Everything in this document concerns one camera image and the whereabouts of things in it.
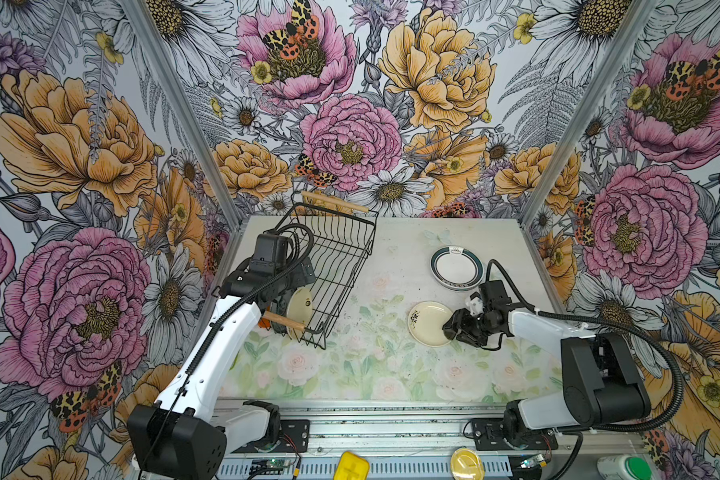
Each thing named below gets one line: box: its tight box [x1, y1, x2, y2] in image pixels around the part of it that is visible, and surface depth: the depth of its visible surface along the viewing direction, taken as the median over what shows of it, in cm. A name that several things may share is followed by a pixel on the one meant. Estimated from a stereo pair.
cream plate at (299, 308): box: [286, 287, 313, 340], surface depth 91 cm
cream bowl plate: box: [407, 301, 453, 347], surface depth 96 cm
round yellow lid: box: [450, 448, 485, 480], surface depth 71 cm
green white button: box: [597, 455, 654, 480], surface depth 65 cm
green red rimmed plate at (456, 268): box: [430, 246, 485, 292], surface depth 107 cm
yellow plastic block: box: [333, 451, 370, 480], surface depth 71 cm
